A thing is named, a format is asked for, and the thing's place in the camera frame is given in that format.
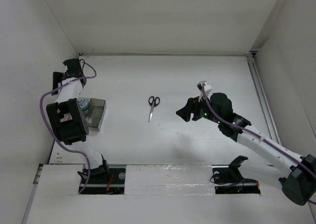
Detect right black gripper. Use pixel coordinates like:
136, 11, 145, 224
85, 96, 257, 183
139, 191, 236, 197
175, 93, 222, 124

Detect black handled scissors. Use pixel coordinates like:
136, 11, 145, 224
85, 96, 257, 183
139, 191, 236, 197
148, 96, 160, 122

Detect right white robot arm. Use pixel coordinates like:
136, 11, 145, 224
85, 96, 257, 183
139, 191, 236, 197
176, 93, 316, 206

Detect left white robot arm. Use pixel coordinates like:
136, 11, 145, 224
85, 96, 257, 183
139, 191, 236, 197
40, 58, 110, 183

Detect grey smoked plastic container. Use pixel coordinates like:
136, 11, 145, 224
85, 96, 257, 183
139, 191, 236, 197
86, 98, 107, 132

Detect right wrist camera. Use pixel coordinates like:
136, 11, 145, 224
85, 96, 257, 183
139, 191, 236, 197
197, 81, 212, 96

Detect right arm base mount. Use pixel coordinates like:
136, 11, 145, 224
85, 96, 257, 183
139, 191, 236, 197
210, 156, 261, 195

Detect aluminium rail right edge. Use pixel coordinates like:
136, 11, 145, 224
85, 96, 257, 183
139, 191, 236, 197
245, 51, 281, 144

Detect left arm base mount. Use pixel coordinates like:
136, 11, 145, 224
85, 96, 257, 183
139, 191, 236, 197
81, 165, 126, 195

